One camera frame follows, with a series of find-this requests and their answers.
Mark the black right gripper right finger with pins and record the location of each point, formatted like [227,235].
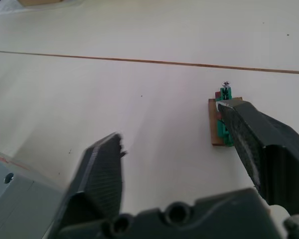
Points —
[269,154]

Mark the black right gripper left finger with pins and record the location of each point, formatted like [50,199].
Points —
[99,184]

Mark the grey plastic box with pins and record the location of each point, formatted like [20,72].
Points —
[47,214]

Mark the green screw holder on wood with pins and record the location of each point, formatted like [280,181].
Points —
[214,124]

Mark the small silver screw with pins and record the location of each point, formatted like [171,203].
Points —
[226,83]

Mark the grey plastic box lid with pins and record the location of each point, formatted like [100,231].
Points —
[5,191]

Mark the brown cardboard box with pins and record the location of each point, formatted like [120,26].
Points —
[40,2]

